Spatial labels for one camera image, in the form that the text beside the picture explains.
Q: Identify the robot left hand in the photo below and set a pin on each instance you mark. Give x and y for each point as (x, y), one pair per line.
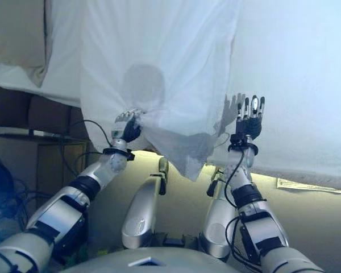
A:
(126, 125)

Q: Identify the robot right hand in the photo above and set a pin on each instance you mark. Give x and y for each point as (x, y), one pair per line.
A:
(250, 122)

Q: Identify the white duvet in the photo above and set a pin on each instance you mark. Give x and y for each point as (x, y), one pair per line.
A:
(287, 71)

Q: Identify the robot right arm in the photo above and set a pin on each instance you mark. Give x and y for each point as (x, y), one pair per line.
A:
(261, 216)

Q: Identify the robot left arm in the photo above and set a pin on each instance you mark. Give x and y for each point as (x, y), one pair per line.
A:
(59, 210)

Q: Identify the white bed sheet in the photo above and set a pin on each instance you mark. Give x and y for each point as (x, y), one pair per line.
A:
(65, 57)

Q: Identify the wooden nightstand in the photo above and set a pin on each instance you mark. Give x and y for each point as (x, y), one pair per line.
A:
(51, 159)

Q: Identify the printed paper sheet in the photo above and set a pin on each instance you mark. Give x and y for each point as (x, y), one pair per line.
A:
(309, 186)

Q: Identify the robot left leg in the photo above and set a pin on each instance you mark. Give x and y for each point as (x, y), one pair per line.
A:
(139, 216)

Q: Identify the robot leg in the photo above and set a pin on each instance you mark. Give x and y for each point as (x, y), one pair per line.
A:
(139, 216)
(216, 224)

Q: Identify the robot right leg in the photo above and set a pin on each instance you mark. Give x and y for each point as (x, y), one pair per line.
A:
(216, 224)

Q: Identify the green potted plant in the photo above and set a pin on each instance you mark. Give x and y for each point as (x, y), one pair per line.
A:
(82, 251)

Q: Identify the large beige pillow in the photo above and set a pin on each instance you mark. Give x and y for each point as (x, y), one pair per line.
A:
(17, 37)

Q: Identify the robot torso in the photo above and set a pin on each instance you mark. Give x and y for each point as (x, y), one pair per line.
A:
(164, 261)

